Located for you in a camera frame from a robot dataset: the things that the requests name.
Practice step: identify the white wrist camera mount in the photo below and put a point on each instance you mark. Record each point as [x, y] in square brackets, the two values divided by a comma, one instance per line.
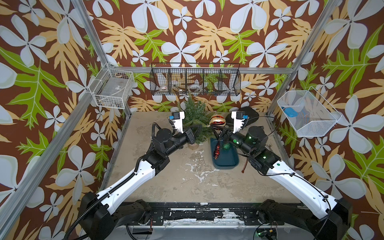
[176, 120]
[239, 120]

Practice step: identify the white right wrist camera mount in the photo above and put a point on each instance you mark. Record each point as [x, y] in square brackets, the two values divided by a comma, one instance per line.
[239, 120]

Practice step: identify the round wooden tree base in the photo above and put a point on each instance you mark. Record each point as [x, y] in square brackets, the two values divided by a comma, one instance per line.
[193, 146]

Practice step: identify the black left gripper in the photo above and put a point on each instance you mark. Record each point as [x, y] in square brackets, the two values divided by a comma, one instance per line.
[191, 135]

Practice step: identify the white wire basket right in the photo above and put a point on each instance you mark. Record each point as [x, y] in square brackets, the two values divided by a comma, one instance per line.
[316, 116]

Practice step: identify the small green christmas tree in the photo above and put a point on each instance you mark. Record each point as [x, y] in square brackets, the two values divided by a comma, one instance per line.
[196, 114]

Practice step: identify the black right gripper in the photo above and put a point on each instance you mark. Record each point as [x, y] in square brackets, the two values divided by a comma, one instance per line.
[228, 135]

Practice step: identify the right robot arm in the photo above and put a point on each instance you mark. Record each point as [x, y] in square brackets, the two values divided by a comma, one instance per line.
[325, 217]

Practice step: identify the aluminium frame post right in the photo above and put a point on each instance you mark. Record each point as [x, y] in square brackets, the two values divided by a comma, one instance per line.
[315, 32]

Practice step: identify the red ornament in bin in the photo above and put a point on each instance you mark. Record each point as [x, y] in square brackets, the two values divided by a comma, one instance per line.
[216, 153]

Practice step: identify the aluminium frame post left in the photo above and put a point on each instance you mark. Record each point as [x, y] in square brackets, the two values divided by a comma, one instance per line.
[94, 39]

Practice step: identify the black wire basket shelf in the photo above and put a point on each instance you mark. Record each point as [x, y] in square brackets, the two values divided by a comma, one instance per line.
[195, 79]

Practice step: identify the blue object in basket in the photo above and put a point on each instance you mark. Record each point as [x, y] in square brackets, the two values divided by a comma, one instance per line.
[290, 112]

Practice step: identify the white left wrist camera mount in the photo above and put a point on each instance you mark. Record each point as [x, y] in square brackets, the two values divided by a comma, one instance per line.
[176, 120]

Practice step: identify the red gold striped ball ornament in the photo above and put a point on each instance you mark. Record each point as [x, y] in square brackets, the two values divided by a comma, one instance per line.
[218, 121]

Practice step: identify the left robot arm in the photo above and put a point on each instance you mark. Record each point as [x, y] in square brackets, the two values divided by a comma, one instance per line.
[101, 213]

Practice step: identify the white wire basket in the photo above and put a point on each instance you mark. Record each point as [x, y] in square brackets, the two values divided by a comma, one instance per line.
[316, 116]
[111, 88]

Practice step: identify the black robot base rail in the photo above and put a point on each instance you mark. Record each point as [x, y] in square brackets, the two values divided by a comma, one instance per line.
[157, 213]

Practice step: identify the aluminium frame post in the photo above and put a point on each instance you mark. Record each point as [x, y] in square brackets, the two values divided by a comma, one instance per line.
[315, 32]
[94, 39]

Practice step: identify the teal plastic bin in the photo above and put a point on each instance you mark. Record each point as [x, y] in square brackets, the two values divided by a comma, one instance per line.
[228, 157]

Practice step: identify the white wire basket left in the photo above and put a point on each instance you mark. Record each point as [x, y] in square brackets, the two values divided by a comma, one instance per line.
[111, 88]

